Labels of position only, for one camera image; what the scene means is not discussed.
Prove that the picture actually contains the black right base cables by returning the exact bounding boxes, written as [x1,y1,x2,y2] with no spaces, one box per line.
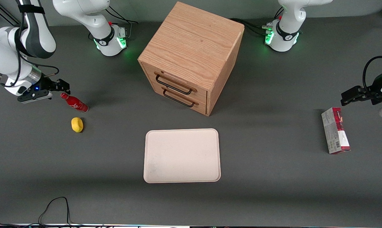
[105,5,139,40]

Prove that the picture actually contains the red coke bottle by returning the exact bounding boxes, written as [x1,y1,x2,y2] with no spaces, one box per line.
[60,92,89,113]

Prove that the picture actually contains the black cable at table edge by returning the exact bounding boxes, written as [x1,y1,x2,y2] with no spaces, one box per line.
[0,196,84,228]

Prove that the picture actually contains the black metal drawer handle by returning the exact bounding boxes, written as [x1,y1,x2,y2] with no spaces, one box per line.
[155,74,193,95]
[163,90,195,108]

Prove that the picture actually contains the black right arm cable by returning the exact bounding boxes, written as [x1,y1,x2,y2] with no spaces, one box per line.
[14,5,60,86]

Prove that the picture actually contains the wooden drawer front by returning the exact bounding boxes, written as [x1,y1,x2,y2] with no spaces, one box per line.
[150,81,208,115]
[145,64,208,103]

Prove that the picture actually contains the yellow lemon-shaped object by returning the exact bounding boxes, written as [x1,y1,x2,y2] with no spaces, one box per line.
[71,117,84,133]

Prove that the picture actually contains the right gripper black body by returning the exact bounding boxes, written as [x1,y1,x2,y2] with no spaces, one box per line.
[35,77,60,94]

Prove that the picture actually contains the cream plastic tray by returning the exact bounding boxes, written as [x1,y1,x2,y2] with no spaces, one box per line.
[143,128,221,183]

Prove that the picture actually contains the black left base cables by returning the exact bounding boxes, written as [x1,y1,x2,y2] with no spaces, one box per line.
[230,18,273,37]

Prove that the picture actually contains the black base cables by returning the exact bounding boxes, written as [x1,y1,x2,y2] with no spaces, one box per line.
[105,5,139,40]
[230,18,273,37]

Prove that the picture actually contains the red and grey carton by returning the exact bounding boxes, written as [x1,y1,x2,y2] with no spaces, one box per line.
[321,107,351,155]

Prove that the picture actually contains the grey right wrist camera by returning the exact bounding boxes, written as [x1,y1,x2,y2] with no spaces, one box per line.
[17,90,53,104]

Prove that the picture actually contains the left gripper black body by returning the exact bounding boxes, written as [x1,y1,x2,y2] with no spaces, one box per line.
[366,70,382,105]

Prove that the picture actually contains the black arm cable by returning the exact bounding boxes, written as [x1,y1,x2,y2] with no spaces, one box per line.
[362,56,382,91]
[14,5,60,86]

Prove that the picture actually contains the wooden drawer cabinet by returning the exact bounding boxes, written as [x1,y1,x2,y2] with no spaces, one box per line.
[138,2,245,117]

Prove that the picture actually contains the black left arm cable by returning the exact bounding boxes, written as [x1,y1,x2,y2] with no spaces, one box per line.
[362,56,382,91]

